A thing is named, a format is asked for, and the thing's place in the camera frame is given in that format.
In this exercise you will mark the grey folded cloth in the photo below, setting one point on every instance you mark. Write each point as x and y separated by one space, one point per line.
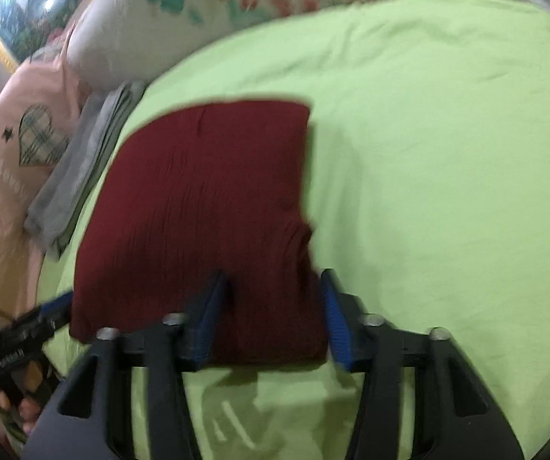
83 167

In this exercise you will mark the pink cloth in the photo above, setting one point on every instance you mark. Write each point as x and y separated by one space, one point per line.
1 163

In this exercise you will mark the person's left hand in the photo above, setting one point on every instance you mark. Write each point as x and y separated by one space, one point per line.
28 409

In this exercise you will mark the light green bed sheet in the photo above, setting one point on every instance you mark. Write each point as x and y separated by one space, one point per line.
423 177

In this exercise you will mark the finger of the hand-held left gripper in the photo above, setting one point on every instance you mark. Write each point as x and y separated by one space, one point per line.
52 309

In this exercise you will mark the maroon knit garment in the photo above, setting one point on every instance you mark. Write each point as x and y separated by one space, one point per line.
193 201

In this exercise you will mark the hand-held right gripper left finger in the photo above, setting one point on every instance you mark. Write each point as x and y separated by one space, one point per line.
206 328

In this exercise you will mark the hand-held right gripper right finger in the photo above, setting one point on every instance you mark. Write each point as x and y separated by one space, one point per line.
336 328

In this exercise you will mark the white floral quilt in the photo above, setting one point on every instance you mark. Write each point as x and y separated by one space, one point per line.
160 24

